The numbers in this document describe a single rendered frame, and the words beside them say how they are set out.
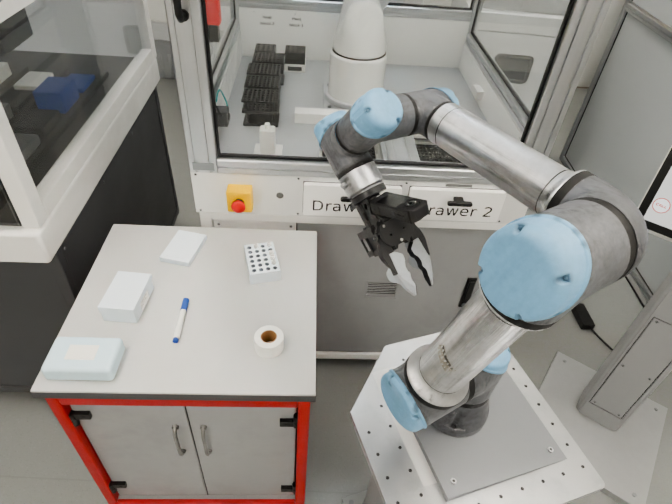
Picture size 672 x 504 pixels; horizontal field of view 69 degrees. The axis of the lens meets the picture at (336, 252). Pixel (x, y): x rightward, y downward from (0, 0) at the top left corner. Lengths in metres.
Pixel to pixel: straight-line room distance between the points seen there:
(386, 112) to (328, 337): 1.29
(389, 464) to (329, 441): 0.88
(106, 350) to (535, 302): 0.93
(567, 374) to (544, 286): 1.77
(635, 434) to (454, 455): 1.29
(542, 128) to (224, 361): 1.03
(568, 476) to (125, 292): 1.08
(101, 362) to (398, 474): 0.68
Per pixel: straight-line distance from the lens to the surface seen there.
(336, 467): 1.91
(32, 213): 1.42
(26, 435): 2.18
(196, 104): 1.37
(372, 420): 1.13
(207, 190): 1.50
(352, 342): 2.00
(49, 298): 1.72
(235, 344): 1.23
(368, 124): 0.81
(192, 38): 1.30
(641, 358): 1.98
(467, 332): 0.73
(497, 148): 0.80
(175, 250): 1.47
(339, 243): 1.61
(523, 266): 0.59
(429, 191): 1.48
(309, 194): 1.45
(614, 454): 2.22
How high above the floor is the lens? 1.73
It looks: 42 degrees down
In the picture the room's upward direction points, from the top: 5 degrees clockwise
